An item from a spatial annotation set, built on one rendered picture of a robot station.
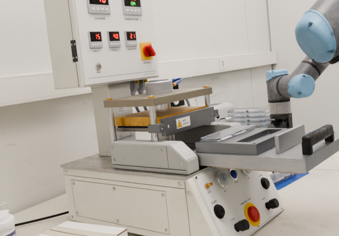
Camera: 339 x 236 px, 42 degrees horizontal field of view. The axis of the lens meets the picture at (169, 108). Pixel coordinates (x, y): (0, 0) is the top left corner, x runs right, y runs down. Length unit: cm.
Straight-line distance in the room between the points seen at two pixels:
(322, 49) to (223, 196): 42
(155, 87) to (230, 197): 36
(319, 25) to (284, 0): 259
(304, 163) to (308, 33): 32
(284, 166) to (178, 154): 24
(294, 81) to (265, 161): 51
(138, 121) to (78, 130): 65
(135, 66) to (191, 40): 121
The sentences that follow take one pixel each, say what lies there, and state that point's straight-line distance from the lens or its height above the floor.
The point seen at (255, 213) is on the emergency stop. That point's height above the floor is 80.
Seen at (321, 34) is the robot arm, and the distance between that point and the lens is 106.
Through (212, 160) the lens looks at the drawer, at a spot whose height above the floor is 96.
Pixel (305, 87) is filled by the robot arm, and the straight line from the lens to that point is 143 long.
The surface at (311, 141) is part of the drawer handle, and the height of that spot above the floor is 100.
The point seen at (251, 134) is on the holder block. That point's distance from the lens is 110.
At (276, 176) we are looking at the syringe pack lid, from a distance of 155.
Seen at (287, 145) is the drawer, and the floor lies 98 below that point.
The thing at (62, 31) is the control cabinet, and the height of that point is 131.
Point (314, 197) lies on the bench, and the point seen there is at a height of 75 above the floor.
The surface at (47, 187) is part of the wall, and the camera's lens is 169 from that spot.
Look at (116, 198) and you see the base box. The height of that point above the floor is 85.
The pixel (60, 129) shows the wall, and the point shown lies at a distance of 172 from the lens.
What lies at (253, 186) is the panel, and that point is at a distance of 121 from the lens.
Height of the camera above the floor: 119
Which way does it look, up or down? 6 degrees down
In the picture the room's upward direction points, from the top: 6 degrees counter-clockwise
